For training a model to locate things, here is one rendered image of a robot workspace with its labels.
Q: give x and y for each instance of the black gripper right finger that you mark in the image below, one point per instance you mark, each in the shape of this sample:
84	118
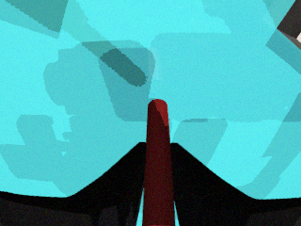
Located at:
204	199

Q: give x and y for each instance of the dark red peg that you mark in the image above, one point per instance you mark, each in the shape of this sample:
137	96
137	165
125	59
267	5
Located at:
158	197

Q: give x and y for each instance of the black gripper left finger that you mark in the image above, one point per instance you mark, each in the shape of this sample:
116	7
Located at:
111	200

